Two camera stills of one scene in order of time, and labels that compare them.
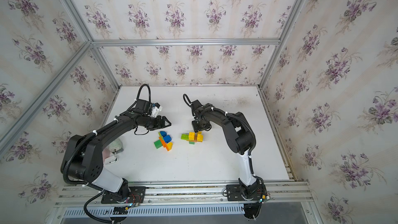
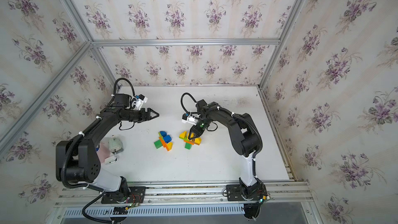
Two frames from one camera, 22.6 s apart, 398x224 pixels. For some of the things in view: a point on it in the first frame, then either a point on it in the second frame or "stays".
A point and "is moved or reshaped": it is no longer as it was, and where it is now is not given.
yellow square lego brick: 200,137 is moved or reshaped
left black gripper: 161,125 → 146,115
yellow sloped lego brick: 169,145 stays
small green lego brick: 158,143 stays
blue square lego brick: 167,138 stays
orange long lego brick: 164,144 stays
